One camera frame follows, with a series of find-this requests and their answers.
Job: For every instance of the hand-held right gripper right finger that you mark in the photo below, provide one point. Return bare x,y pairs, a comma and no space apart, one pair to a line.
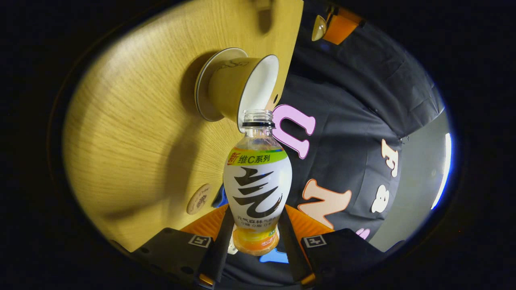
293,253

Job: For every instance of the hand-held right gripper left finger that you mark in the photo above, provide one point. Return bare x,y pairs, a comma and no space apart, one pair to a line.
217,253

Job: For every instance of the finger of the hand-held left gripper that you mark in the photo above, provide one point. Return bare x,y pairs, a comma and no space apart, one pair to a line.
340,28

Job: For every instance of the round cork coaster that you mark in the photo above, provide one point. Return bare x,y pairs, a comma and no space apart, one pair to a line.
198,199

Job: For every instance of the water bottle with white label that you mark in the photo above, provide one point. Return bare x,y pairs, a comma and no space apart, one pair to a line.
258,185

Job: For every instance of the beige ceramic teacup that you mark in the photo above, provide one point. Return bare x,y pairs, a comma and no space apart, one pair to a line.
229,88

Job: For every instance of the black backdrop cloth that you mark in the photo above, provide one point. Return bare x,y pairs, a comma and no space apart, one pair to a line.
342,100

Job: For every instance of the beige ceramic saucer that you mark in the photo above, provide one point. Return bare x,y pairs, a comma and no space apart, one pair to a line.
203,84

